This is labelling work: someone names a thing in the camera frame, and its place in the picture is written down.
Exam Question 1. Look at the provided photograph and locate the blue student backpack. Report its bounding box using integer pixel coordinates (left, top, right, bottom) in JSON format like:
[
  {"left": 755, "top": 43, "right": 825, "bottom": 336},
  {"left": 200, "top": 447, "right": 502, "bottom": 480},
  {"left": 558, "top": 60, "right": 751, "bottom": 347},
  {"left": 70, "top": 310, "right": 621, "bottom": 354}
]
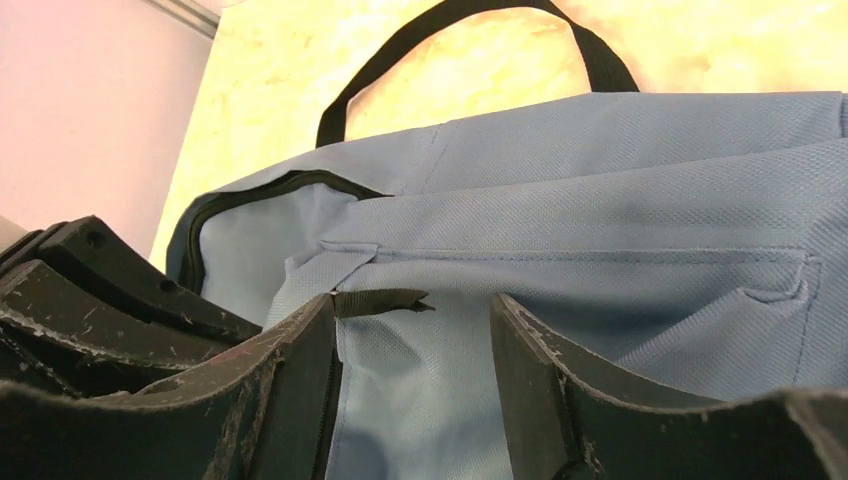
[{"left": 166, "top": 1, "right": 847, "bottom": 479}]

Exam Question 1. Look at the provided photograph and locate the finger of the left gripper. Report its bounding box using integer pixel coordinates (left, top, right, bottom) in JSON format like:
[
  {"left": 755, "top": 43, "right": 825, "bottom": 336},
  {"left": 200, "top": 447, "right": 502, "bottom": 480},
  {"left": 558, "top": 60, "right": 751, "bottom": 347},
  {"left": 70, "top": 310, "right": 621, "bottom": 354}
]
[
  {"left": 1, "top": 216, "right": 260, "bottom": 345},
  {"left": 1, "top": 261, "right": 226, "bottom": 398}
]

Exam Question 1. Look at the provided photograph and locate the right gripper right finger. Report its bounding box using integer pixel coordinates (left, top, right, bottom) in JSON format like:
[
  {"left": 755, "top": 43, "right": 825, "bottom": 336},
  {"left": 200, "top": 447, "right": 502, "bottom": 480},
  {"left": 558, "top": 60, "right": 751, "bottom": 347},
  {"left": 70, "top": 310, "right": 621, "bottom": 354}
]
[{"left": 490, "top": 294, "right": 847, "bottom": 479}]

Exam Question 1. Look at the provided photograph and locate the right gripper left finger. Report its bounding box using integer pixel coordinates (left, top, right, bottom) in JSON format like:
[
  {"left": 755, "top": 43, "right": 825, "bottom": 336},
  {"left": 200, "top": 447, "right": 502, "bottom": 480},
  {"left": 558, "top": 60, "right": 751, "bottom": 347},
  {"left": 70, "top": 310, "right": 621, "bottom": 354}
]
[{"left": 1, "top": 294, "right": 341, "bottom": 479}]

